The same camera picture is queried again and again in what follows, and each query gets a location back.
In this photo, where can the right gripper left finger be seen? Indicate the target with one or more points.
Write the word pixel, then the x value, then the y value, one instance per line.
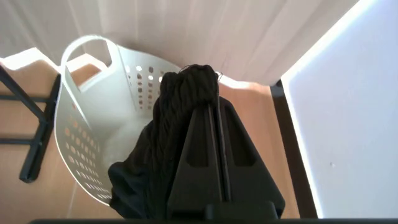
pixel 192 183

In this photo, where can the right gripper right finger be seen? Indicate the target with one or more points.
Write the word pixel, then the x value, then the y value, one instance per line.
pixel 248 180

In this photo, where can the black garment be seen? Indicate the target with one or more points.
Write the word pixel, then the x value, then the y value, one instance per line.
pixel 174 93

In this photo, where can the white laundry basket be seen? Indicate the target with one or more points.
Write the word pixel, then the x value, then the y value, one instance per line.
pixel 102 102

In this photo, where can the black clothes rack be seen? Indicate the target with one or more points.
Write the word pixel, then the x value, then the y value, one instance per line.
pixel 34 149

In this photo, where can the beige curtain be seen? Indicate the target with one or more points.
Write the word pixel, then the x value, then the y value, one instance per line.
pixel 217 31

